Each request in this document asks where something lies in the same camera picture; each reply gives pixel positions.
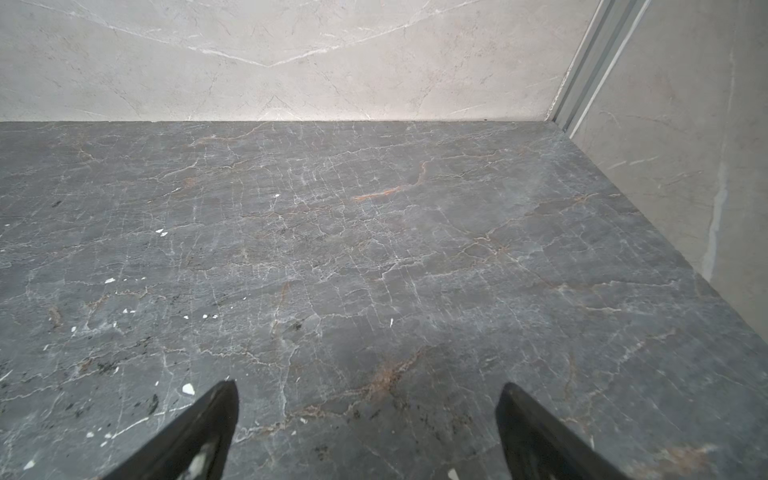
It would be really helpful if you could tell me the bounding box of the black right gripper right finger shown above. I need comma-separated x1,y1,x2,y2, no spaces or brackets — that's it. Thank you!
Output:
495,382,628,480

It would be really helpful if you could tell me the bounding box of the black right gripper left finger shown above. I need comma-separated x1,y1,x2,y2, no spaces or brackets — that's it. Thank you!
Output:
105,380,239,480

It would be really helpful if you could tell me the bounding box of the aluminium corner frame post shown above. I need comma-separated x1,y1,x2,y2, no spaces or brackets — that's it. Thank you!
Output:
546,0,650,137

